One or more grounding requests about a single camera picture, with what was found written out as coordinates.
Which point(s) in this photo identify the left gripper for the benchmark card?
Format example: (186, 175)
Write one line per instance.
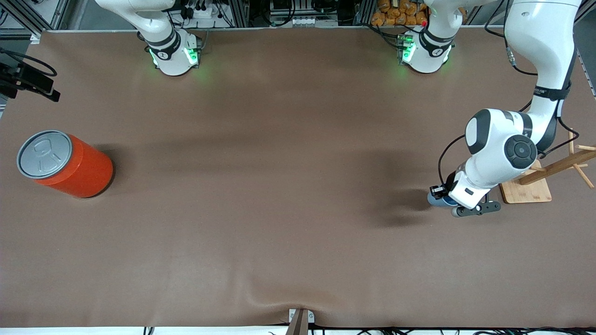
(450, 181)

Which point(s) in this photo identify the light blue cup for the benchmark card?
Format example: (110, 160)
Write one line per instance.
(437, 201)

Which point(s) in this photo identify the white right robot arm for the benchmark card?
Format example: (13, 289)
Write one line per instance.
(172, 60)

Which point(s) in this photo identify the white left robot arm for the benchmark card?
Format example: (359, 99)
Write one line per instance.
(535, 37)

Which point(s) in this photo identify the wooden cup rack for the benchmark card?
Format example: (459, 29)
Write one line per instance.
(531, 191)

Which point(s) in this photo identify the orange can with grey lid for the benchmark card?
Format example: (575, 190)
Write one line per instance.
(88, 172)

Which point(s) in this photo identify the white power strip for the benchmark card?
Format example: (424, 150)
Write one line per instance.
(202, 13)

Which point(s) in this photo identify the bag of orange items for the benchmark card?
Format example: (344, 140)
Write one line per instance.
(396, 16)

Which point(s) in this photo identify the brown mounting strut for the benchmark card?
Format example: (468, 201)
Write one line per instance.
(298, 326)

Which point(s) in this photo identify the white connector block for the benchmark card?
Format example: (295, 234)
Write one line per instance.
(302, 21)

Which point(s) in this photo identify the aluminium frame profile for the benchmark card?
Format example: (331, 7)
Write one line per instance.
(36, 38)
(240, 14)

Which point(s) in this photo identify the grey metal bracket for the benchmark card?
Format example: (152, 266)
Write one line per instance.
(292, 316)

